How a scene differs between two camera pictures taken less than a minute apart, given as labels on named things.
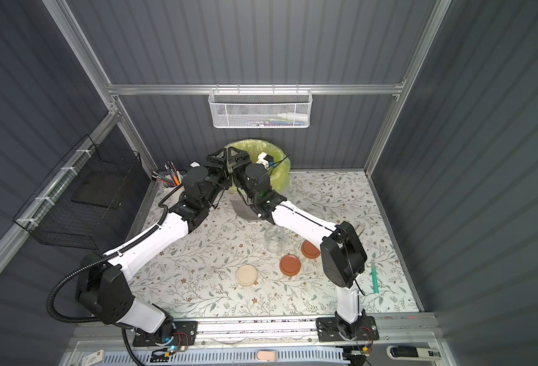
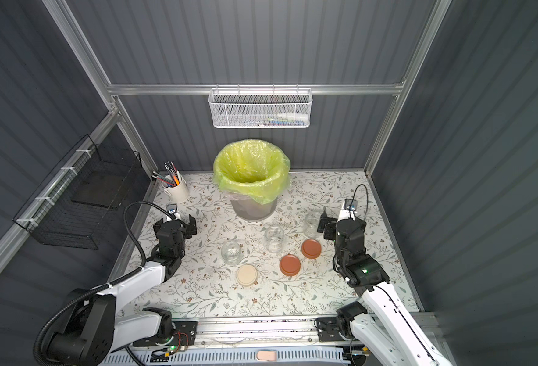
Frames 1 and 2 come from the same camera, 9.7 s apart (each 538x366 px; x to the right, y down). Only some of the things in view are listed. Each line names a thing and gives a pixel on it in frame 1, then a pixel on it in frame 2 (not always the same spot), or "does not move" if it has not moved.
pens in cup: (171, 178) does not move
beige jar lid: (246, 275) does not move
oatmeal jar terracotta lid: (274, 239) does not move
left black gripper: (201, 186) -> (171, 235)
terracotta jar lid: (289, 264) does not move
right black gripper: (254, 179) -> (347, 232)
